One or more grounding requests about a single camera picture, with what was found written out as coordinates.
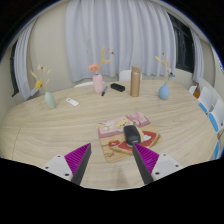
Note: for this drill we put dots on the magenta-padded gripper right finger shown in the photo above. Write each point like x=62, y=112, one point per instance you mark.
x=163, y=164

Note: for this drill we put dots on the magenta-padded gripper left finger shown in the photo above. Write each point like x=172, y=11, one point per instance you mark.
x=60, y=165

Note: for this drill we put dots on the black computer mouse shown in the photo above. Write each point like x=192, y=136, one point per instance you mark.
x=132, y=134

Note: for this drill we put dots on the white remote control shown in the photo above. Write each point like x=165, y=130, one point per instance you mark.
x=72, y=102

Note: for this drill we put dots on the pale green vase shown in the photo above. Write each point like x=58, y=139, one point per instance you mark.
x=50, y=100

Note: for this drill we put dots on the blue vase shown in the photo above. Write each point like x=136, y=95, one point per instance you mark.
x=163, y=91

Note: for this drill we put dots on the white chair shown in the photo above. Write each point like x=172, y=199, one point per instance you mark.
x=124, y=75
x=205, y=96
x=217, y=115
x=84, y=84

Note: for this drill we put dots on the yellow dried flowers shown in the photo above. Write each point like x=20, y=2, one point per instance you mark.
x=39, y=83

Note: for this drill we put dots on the dark pen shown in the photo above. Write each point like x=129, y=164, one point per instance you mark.
x=104, y=91

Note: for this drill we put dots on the brown insulated bottle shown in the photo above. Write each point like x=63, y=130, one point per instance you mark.
x=135, y=81

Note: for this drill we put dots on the black rectangular box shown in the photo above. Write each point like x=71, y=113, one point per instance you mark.
x=117, y=87

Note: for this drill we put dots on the pink vase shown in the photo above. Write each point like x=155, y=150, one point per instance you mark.
x=98, y=84

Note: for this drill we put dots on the beige dried flowers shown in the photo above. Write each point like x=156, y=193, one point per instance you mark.
x=165, y=65

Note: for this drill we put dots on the dark window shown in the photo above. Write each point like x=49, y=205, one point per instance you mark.
x=14, y=73
x=183, y=46

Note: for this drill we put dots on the orange dried flowers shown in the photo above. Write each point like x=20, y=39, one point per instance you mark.
x=94, y=67

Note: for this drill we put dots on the narrow white curtain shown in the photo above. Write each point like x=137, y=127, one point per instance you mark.
x=198, y=60
x=24, y=63

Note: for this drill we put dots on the wide white curtain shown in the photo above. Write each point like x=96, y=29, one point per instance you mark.
x=120, y=33

